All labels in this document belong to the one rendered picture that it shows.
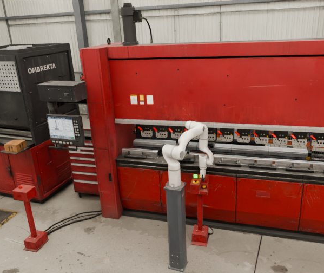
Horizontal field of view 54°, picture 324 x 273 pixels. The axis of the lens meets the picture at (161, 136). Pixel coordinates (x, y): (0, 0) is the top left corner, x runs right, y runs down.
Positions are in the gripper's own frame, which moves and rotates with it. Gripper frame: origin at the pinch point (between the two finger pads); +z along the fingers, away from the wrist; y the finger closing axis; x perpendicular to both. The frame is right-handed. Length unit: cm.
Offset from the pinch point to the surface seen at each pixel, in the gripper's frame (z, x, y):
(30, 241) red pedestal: 67, -203, 64
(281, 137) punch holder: -38, 83, -39
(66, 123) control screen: -68, -154, 10
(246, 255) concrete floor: 83, 51, 22
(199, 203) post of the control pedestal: 33.7, -4.9, -0.3
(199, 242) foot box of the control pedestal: 83, -4, 13
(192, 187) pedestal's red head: 9.4, -11.9, 2.8
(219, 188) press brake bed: 26.6, 15.4, -24.7
